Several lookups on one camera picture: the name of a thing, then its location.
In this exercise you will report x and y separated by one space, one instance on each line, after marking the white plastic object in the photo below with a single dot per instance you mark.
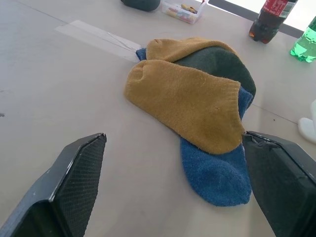
308 128

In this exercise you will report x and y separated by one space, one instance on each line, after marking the clear tape strip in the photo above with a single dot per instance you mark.
98 37

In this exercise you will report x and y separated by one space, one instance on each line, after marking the dark rounded object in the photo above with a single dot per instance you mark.
140 5

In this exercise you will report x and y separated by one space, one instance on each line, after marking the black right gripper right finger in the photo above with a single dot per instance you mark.
279 182

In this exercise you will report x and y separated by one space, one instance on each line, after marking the mustard yellow sock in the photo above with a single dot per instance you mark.
187 106
182 48

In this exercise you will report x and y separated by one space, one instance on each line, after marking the dark cola bottle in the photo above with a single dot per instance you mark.
270 18

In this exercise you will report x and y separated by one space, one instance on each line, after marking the blue sock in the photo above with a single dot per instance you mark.
217 172

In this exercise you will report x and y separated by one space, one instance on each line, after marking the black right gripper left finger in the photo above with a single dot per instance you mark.
74 182

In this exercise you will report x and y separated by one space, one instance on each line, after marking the dark green sock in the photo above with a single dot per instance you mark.
219 66

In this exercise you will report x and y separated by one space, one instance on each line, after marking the green plastic bottle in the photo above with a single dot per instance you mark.
304 43

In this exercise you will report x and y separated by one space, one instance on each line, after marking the clear plastic box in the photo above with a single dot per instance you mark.
184 11

